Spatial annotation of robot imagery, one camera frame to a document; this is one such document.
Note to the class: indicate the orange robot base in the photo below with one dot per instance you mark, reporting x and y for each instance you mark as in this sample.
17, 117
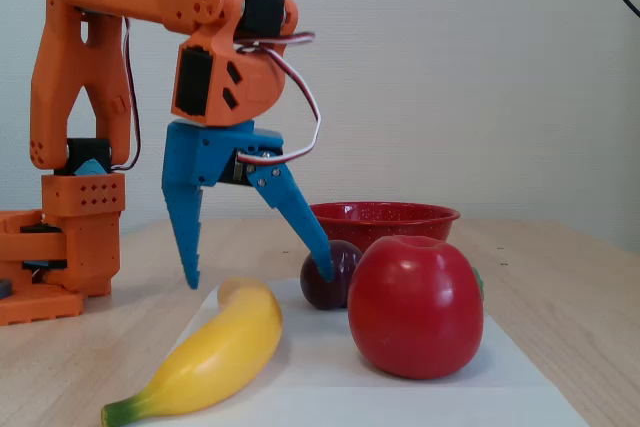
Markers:
40, 304

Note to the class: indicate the white paper sheet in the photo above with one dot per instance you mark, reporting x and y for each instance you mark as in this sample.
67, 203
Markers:
320, 357

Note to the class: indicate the red plastic apple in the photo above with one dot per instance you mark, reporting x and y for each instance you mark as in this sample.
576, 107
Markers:
415, 307

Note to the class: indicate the blue gripper body, black servo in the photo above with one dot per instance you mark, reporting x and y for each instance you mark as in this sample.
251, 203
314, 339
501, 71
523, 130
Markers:
210, 154

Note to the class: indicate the dark blue clamp piece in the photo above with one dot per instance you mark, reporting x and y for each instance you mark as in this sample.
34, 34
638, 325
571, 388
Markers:
5, 289

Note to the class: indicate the dark purple plastic plum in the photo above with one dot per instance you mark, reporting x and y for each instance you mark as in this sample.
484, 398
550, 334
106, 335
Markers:
320, 293

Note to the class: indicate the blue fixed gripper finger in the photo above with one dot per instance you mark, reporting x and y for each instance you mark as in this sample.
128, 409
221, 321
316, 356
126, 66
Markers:
185, 227

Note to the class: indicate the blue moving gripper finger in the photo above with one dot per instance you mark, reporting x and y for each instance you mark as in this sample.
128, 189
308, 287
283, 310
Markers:
290, 202

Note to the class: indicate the yellow plastic banana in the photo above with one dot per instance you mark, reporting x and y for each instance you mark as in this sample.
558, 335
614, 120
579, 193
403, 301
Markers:
225, 347

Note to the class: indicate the red speckled enamel bowl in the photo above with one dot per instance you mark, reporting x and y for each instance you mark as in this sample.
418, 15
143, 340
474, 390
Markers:
400, 219

